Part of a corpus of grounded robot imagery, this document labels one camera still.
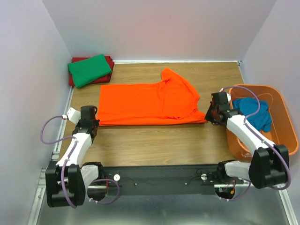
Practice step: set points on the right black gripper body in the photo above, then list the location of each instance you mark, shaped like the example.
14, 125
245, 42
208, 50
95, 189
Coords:
214, 110

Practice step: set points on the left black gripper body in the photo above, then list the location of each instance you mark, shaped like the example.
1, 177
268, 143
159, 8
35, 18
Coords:
96, 123

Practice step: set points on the orange t shirt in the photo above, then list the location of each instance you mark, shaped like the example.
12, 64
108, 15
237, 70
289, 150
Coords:
171, 101

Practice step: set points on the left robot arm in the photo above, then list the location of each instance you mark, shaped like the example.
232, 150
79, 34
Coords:
67, 180

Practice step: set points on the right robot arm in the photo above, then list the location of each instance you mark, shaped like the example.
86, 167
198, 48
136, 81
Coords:
269, 167

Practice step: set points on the dark red folded t shirt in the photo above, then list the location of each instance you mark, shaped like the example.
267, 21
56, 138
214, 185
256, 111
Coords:
103, 79

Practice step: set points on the green folded t shirt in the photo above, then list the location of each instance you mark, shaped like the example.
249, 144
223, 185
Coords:
86, 71

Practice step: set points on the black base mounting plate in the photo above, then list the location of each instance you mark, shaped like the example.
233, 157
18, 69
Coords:
160, 180

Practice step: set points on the orange plastic laundry basket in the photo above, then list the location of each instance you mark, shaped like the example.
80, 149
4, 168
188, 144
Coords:
281, 130

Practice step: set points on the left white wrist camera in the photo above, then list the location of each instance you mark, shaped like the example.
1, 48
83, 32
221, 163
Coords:
72, 115

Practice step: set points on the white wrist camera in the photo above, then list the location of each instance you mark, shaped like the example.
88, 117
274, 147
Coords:
227, 94
72, 115

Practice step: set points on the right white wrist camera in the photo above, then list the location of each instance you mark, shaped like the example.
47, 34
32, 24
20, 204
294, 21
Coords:
227, 94

